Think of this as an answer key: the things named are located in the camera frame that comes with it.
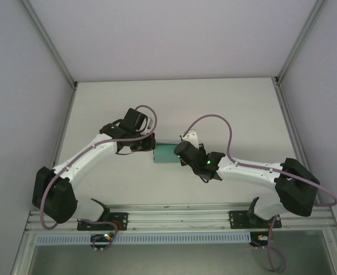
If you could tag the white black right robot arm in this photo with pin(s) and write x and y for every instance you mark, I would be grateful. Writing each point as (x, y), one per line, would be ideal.
(248, 172)

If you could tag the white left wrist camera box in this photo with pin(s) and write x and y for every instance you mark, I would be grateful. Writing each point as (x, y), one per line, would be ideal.
(149, 123)

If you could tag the black electronics board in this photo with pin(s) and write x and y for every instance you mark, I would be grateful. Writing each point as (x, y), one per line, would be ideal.
(260, 239)
(102, 238)

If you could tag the grey metal sheet panel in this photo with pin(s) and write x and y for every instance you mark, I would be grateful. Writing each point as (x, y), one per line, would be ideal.
(171, 260)

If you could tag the aluminium frame corner post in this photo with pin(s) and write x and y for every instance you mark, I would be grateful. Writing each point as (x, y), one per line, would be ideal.
(297, 43)
(51, 46)

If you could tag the teal paper box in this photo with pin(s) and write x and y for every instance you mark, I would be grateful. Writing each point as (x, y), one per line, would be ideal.
(164, 154)

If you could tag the aluminium front mounting rail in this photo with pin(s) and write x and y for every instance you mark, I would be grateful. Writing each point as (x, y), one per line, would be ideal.
(174, 217)

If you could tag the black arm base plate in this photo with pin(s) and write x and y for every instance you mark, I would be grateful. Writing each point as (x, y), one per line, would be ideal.
(238, 220)
(119, 222)

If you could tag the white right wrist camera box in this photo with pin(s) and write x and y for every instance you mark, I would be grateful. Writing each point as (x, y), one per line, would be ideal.
(192, 138)

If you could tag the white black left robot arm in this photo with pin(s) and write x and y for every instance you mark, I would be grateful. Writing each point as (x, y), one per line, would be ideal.
(82, 160)

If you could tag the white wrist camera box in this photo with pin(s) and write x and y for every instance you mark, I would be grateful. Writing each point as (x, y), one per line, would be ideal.
(192, 138)
(149, 123)

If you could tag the aluminium table side rail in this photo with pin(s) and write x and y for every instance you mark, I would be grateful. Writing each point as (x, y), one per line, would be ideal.
(291, 126)
(64, 126)

